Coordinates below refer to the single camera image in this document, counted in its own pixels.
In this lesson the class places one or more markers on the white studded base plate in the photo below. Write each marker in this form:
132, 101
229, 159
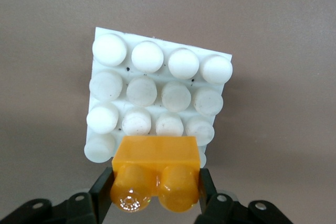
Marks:
157, 77

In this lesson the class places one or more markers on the yellow two-stud block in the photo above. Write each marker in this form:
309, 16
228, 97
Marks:
157, 150

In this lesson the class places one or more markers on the brown table cover sheet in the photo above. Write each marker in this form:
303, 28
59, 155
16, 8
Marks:
275, 51

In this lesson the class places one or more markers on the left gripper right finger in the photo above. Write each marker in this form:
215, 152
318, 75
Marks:
210, 208

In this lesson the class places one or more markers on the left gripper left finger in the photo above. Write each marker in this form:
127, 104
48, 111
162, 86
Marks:
78, 208

